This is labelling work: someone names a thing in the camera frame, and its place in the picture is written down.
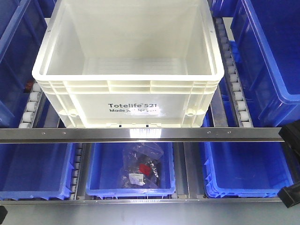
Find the blue bin with bagged parts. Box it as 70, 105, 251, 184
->
86, 142, 175, 199

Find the steel shelf front rail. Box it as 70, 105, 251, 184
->
0, 127, 283, 143

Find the left roller conveyor track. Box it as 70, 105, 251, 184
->
18, 82, 43, 128

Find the blue bin left side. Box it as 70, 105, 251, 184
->
0, 0, 56, 128

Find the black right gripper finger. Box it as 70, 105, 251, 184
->
279, 121, 300, 150
277, 182, 300, 208

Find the right roller conveyor track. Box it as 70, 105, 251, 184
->
213, 17, 253, 128

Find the blue bin lower left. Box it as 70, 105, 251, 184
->
0, 143, 76, 200

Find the white plastic tote box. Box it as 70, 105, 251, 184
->
32, 0, 225, 128

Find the lower steel shelf rail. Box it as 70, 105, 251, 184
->
0, 197, 281, 206

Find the clear bag of parts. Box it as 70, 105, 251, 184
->
120, 142, 164, 189

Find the steel shelf rail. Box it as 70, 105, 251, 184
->
0, 197, 281, 206
0, 127, 283, 143

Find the blue bin lower right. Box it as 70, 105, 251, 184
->
199, 142, 293, 198

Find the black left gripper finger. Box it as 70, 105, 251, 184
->
0, 206, 8, 222

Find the roller conveyor track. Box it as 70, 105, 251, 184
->
213, 17, 253, 128
18, 82, 43, 128

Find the blue bin right side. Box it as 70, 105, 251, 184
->
210, 0, 300, 128

